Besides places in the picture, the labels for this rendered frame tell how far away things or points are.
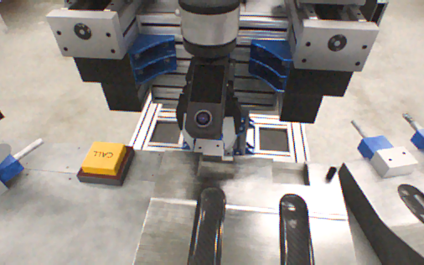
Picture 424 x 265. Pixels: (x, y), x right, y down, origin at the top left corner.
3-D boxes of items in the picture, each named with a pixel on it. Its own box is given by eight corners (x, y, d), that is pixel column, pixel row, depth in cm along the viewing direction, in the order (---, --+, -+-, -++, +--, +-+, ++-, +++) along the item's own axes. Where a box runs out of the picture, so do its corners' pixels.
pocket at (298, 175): (267, 172, 46) (271, 158, 43) (301, 175, 45) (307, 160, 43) (268, 196, 43) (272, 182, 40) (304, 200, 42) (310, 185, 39)
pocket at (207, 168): (201, 166, 46) (200, 152, 44) (234, 169, 46) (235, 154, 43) (197, 189, 43) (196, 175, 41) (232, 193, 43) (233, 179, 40)
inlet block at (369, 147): (337, 132, 55) (346, 111, 52) (359, 128, 56) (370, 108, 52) (375, 187, 47) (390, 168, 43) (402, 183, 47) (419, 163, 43)
